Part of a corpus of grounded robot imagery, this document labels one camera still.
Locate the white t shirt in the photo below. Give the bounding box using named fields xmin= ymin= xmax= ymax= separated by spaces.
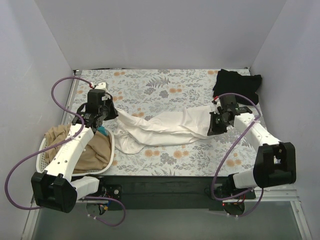
xmin=113 ymin=105 xmax=212 ymax=154

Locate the floral table cloth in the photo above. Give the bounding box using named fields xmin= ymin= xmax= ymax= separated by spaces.
xmin=70 ymin=69 xmax=256 ymax=176

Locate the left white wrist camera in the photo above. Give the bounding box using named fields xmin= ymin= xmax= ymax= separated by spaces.
xmin=93 ymin=82 xmax=109 ymax=92

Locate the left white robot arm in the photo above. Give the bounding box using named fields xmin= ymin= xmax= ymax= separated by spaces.
xmin=31 ymin=83 xmax=118 ymax=213

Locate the teal cloth item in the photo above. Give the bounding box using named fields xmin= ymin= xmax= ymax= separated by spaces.
xmin=97 ymin=126 xmax=109 ymax=137

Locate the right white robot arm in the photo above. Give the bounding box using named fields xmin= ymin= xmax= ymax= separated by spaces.
xmin=207 ymin=93 xmax=297 ymax=201

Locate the white laundry basket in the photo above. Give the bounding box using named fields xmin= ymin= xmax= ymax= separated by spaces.
xmin=36 ymin=128 xmax=116 ymax=176

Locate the beige t shirt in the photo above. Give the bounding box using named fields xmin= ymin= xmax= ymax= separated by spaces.
xmin=44 ymin=124 xmax=112 ymax=173

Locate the black folded t shirt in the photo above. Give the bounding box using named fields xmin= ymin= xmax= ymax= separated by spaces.
xmin=212 ymin=69 xmax=263 ymax=105

